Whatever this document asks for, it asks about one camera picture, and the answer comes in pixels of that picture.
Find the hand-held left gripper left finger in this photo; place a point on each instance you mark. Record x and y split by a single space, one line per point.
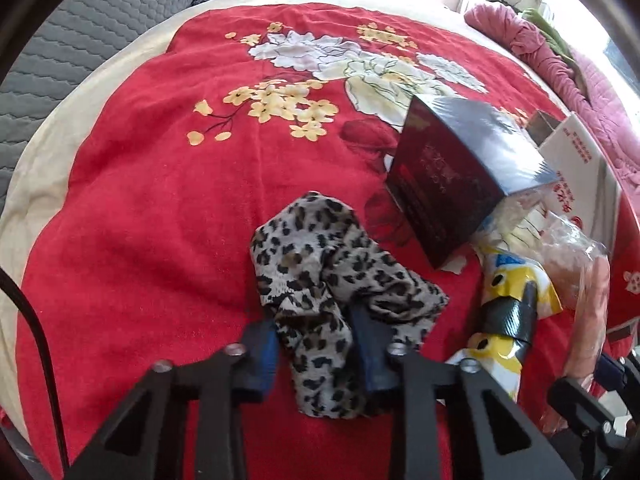
260 355

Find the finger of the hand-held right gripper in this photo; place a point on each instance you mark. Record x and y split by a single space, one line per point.
575 397
610 370

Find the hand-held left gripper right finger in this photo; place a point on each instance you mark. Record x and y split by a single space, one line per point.
372 355

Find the clear plastic bag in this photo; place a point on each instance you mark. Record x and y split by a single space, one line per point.
590 300

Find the leopard print cloth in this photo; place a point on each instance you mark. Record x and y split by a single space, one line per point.
320 270

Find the yellow blue packet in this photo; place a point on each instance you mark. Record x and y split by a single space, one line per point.
505 275

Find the dark glossy box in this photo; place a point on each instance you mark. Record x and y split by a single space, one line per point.
440 185

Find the white cardboard box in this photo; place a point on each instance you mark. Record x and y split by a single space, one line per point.
585 170

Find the red floral blanket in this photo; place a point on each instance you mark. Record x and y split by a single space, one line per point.
150 185

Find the pink quilt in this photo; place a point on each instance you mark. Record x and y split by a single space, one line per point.
600 90

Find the cream bedsheet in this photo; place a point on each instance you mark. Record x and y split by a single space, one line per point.
45 160

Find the green cloth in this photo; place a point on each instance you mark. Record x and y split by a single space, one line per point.
550 32

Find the grey quilted headboard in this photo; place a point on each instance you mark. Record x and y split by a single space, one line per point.
75 35

